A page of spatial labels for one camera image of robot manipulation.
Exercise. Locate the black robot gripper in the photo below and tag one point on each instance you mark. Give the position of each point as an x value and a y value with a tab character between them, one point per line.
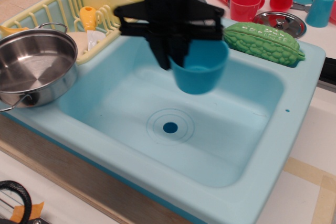
178	20

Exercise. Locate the blue plastic cup with handle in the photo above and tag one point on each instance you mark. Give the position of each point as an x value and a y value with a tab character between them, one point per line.
202	67

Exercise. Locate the steel pot lid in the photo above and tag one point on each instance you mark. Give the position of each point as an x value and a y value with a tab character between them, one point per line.
286	22

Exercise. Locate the stainless steel pot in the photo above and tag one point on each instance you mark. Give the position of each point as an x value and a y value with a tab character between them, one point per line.
37	66

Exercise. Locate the blue upside-down cup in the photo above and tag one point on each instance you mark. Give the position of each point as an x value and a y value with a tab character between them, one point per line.
319	13

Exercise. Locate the white plastic piece in rack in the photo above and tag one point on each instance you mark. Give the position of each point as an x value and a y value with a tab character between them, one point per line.
93	37

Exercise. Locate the cream plate in rack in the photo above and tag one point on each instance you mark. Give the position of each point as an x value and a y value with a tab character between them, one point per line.
81	40

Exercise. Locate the yellow dish drying rack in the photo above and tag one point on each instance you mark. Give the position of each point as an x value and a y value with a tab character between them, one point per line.
67	12

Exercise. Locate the green toy bitter gourd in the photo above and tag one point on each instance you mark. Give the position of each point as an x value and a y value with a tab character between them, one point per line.
264	42

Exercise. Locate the light blue toy sink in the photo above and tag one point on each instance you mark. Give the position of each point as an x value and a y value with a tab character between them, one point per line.
214	158

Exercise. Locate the black bar right edge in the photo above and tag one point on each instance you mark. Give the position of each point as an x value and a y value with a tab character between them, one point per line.
328	72

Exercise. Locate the yellow toy spatula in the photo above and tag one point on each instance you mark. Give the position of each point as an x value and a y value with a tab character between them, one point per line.
5	31

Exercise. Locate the orange tape piece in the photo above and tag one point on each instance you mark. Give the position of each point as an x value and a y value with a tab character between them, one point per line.
19	211

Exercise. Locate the red cup with handle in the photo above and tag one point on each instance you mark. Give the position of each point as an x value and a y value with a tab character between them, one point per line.
244	10

